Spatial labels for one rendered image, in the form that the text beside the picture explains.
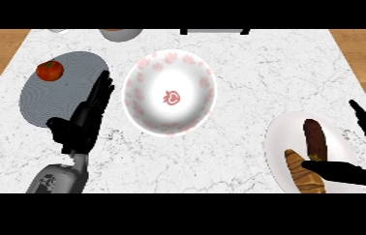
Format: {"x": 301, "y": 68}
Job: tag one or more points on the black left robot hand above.
{"x": 84, "y": 116}

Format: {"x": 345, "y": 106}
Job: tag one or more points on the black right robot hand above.
{"x": 341, "y": 171}

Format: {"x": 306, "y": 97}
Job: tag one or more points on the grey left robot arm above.
{"x": 59, "y": 177}

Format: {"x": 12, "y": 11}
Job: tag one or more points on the grey round plate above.
{"x": 62, "y": 87}

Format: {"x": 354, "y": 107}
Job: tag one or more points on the white plate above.
{"x": 285, "y": 142}

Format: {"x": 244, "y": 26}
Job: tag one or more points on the white bowl with pink print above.
{"x": 170, "y": 93}

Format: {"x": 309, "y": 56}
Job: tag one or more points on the grey bowl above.
{"x": 120, "y": 34}

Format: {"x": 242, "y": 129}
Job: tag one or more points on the tan croissant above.
{"x": 303, "y": 176}

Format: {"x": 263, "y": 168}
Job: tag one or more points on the red tomato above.
{"x": 49, "y": 70}

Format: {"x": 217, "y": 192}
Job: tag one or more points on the grey appliance with black legs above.
{"x": 216, "y": 31}

